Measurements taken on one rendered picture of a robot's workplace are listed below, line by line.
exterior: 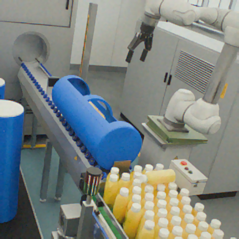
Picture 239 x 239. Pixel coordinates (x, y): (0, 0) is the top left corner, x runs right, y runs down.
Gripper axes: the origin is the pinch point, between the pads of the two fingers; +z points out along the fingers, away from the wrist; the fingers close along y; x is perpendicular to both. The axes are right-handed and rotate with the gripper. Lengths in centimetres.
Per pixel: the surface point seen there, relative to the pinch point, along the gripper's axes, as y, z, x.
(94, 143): -26, 43, -11
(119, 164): -20, 48, -26
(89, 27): 71, 20, 100
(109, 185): -40, 47, -37
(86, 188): -70, 31, -43
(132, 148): -7.8, 42.6, -23.9
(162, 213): -42, 38, -66
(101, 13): 385, 86, 350
